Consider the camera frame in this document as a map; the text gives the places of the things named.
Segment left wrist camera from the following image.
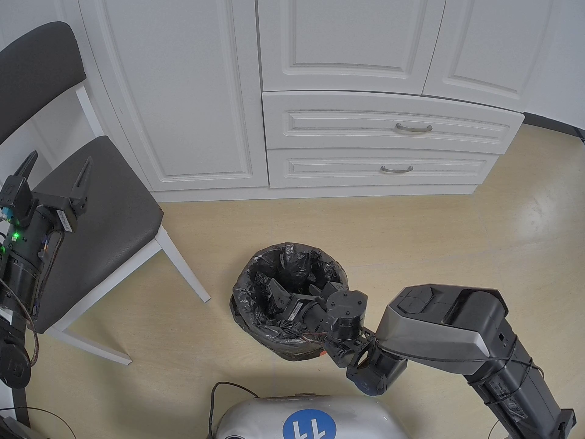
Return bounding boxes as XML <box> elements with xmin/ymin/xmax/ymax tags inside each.
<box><xmin>0</xmin><ymin>176</ymin><xmax>27</xmax><ymax>223</ymax></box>

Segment white chair grey cushions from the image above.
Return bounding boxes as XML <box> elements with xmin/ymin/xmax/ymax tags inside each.
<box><xmin>0</xmin><ymin>21</ymin><xmax>212</xmax><ymax>366</ymax></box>

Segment black plastic bag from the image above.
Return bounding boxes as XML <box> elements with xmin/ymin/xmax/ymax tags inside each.
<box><xmin>232</xmin><ymin>243</ymin><xmax>351</xmax><ymax>363</ymax></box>

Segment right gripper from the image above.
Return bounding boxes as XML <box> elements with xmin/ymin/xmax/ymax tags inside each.
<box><xmin>266</xmin><ymin>278</ymin><xmax>333</xmax><ymax>336</ymax></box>

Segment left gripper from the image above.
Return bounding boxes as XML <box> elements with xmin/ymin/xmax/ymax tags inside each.
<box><xmin>0</xmin><ymin>150</ymin><xmax>94</xmax><ymax>267</ymax></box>

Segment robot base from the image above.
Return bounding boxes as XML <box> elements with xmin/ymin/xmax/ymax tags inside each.
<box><xmin>215</xmin><ymin>394</ymin><xmax>403</xmax><ymax>439</ymax></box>

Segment white wardrobe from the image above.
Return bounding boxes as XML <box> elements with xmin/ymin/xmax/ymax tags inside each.
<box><xmin>52</xmin><ymin>0</ymin><xmax>567</xmax><ymax>203</ymax></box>

